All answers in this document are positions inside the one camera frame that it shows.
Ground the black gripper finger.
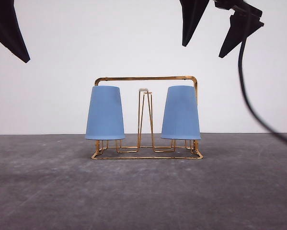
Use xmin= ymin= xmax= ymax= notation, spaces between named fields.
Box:
xmin=0 ymin=0 xmax=30 ymax=63

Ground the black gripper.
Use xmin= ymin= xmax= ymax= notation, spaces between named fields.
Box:
xmin=180 ymin=0 xmax=264 ymax=58

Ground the blue cup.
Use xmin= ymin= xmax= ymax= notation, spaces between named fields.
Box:
xmin=161 ymin=85 xmax=201 ymax=140
xmin=85 ymin=86 xmax=125 ymax=140

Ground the gold wire cup rack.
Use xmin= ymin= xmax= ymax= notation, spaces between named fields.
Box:
xmin=91 ymin=76 xmax=203 ymax=160

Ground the black cable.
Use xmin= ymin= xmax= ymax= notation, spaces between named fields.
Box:
xmin=239 ymin=38 xmax=287 ymax=145

